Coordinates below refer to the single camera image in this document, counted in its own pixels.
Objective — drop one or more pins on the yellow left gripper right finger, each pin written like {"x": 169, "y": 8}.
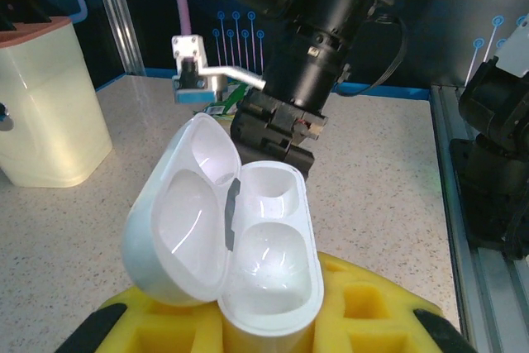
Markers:
{"x": 372, "y": 316}

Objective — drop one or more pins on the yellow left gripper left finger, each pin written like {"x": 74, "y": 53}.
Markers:
{"x": 124, "y": 328}

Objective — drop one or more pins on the small white earbud charging case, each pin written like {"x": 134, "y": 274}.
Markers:
{"x": 186, "y": 212}

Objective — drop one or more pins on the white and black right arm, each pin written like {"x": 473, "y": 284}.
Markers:
{"x": 492, "y": 171}

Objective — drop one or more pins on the green snack bag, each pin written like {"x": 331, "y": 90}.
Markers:
{"x": 236, "y": 94}

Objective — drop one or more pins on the cream knife block orange rim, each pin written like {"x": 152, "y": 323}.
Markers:
{"x": 45, "y": 105}

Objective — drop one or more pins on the aluminium frame post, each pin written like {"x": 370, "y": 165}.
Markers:
{"x": 117, "y": 18}

